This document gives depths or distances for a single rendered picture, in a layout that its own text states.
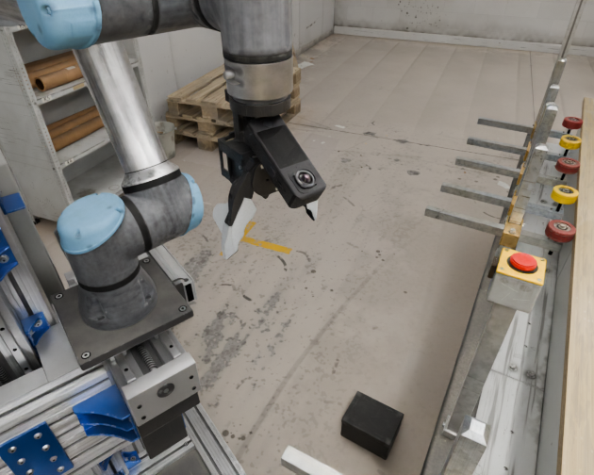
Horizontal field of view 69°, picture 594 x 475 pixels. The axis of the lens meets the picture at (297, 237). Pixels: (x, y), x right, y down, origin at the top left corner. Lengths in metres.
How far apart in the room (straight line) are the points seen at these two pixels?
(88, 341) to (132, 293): 0.12
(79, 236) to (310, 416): 1.38
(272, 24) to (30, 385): 0.82
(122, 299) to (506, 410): 1.01
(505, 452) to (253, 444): 0.99
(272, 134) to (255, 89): 0.06
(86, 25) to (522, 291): 0.70
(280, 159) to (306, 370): 1.66
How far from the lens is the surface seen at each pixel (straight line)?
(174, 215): 0.86
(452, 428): 1.14
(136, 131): 0.86
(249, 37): 0.47
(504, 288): 0.79
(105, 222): 0.80
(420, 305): 2.44
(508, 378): 1.43
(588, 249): 1.52
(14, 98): 2.84
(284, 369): 2.08
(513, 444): 1.31
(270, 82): 0.48
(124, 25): 0.50
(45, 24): 0.48
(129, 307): 0.90
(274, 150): 0.49
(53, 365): 1.04
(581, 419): 1.06
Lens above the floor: 1.68
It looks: 37 degrees down
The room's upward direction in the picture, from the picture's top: straight up
